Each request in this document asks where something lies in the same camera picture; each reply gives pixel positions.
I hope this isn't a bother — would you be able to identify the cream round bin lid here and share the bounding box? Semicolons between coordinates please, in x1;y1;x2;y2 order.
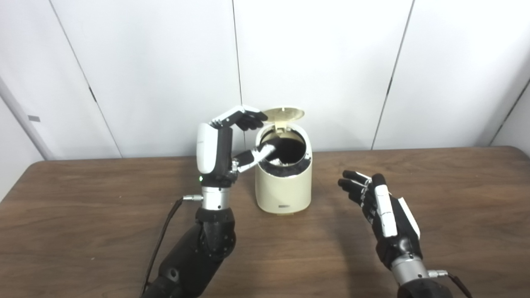
261;107;305;133

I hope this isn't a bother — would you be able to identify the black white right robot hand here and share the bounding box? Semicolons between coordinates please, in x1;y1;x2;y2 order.
337;170;424;269

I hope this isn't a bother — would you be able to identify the cream-colored cylindrical bin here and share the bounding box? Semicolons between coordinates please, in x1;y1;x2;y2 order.
255;123;313;216

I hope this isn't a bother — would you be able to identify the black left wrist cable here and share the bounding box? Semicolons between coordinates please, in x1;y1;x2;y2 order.
140;194;204;296

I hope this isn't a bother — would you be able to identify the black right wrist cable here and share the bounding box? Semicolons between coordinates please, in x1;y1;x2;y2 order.
428;269;472;298

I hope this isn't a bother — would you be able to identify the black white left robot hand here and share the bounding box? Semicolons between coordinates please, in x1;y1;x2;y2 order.
196;105;284;187

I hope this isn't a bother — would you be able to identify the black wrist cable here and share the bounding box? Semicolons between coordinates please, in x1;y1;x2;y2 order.
428;269;472;298
140;194;204;296

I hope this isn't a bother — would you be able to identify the black bin liner bag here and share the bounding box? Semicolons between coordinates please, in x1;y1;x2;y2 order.
259;130;311;178

